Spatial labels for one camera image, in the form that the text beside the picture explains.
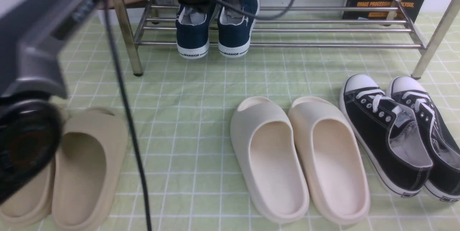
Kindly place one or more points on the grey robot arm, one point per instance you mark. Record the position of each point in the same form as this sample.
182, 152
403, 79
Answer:
32, 35

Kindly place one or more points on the black canvas sneaker right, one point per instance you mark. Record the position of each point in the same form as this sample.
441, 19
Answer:
444, 179

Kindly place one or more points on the tan foam slide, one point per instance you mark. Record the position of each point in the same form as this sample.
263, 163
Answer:
88, 165
33, 202

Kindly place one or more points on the cream foam slide left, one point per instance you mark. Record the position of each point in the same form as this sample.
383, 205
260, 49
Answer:
263, 140

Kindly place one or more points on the navy slip-on shoe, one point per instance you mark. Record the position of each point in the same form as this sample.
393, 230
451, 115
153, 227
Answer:
192, 31
235, 29

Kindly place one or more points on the black canvas sneaker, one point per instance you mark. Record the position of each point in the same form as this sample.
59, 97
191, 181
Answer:
444, 179
388, 133

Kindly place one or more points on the cream foam slide right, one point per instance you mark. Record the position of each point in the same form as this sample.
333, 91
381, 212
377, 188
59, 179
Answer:
331, 160

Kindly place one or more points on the metal shoe rack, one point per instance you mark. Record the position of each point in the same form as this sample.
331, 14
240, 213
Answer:
397, 21

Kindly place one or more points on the cream foam slide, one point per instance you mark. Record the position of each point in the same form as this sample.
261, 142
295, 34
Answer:
331, 160
263, 140

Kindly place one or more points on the tan foam slide right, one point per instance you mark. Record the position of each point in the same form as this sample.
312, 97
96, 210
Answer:
88, 165

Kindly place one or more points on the tan foam slide left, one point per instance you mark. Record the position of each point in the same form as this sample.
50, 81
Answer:
33, 202

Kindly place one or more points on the black canvas sneaker left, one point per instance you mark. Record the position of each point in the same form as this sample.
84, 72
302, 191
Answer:
388, 133

